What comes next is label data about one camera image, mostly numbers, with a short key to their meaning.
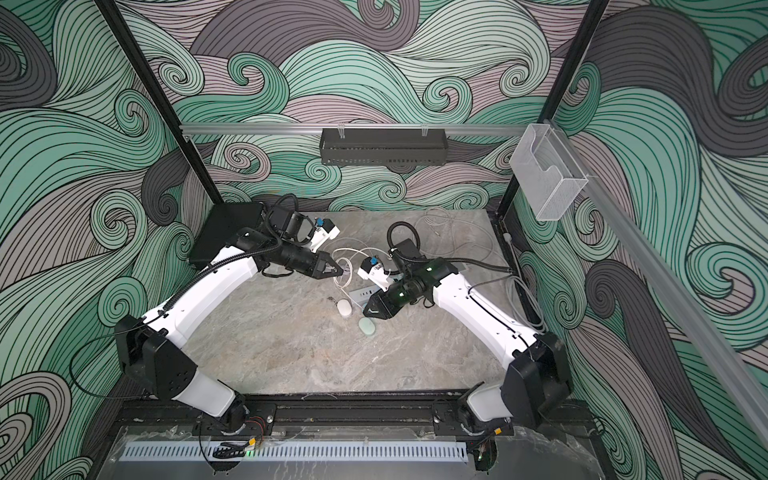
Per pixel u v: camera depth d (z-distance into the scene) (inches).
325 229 27.4
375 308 27.2
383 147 38.1
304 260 25.9
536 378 15.6
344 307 36.2
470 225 46.2
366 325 34.5
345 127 36.4
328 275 28.0
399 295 25.4
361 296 36.8
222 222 46.4
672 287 20.4
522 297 39.4
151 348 15.8
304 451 27.4
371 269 26.9
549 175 29.9
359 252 27.5
